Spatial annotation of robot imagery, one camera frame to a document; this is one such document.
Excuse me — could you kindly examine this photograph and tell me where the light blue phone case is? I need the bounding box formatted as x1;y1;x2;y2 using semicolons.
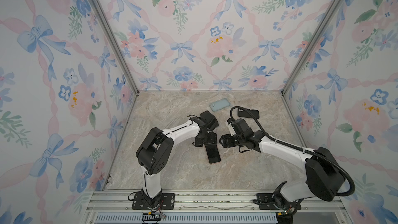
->
209;98;231;112

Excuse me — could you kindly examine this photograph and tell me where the purple-edged black phone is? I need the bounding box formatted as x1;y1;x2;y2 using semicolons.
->
205;144;221;161

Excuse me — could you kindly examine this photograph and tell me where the pink phone case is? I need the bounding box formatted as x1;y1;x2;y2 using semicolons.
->
209;159;221;164

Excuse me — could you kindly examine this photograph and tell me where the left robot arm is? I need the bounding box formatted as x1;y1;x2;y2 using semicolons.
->
136;111;219;205

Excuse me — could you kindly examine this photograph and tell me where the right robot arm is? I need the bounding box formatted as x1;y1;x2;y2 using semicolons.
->
220;118;346;209

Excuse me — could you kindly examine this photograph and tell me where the black phone case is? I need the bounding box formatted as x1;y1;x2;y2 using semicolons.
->
237;108;260;119

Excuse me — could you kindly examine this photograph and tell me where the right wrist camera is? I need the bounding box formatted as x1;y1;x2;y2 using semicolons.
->
226;118;236;136

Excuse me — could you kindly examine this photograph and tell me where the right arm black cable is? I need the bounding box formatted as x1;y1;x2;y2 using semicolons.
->
229;106;356;197

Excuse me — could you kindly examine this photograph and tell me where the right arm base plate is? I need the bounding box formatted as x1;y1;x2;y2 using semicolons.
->
253;193;302;212

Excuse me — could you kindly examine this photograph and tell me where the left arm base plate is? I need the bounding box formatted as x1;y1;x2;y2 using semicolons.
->
127;191;175;211

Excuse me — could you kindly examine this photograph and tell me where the aluminium rail frame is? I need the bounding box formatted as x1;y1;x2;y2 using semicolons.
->
81;189;352;224

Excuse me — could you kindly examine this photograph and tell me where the left corner aluminium post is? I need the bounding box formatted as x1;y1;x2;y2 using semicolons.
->
76;0;140;96

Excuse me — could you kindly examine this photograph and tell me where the corner aluminium post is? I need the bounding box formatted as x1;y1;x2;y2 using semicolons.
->
281;0;357;95
76;0;140;96

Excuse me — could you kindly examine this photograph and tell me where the right corner aluminium post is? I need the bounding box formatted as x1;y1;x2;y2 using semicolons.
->
281;0;357;95

